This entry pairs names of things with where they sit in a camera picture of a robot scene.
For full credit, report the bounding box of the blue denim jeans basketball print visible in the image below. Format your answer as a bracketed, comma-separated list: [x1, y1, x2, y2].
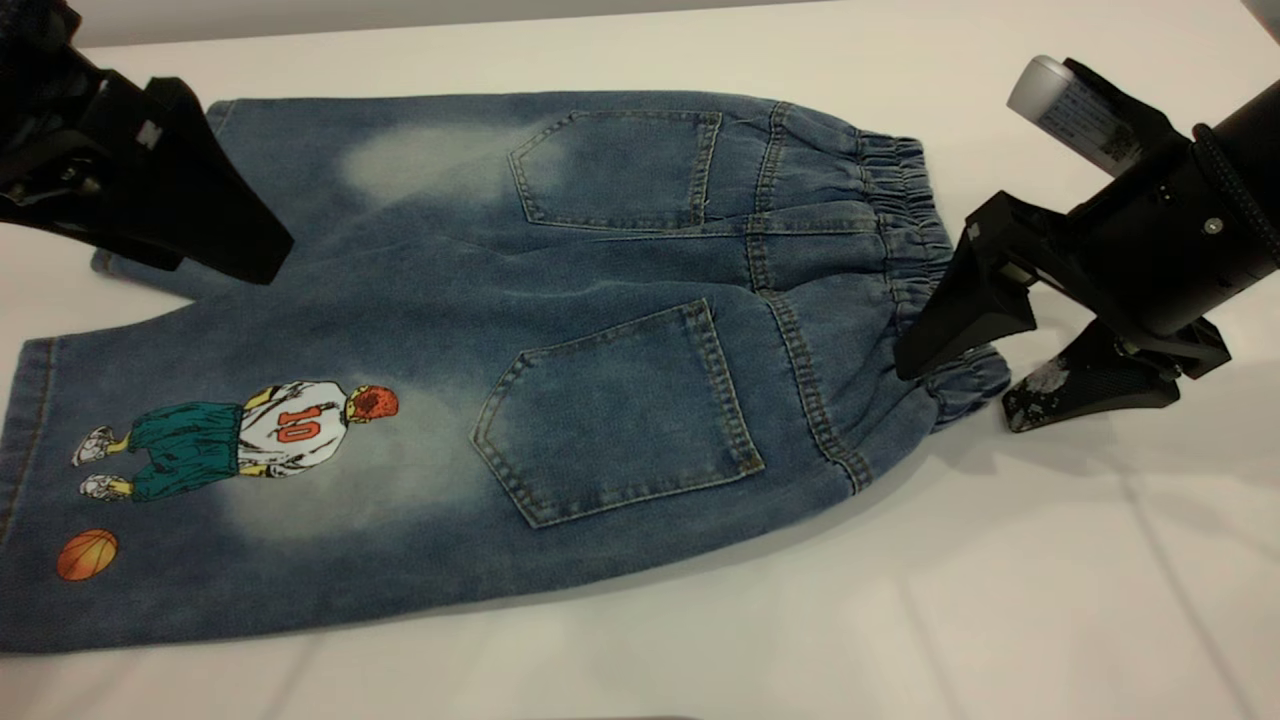
[0, 90, 1013, 656]

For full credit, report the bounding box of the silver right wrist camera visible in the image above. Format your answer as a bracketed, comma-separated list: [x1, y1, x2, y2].
[1007, 55, 1186, 179]

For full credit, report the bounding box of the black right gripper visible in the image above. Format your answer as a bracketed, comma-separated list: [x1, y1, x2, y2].
[893, 135, 1273, 434]

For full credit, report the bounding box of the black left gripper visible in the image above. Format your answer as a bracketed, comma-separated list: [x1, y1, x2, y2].
[0, 0, 296, 286]

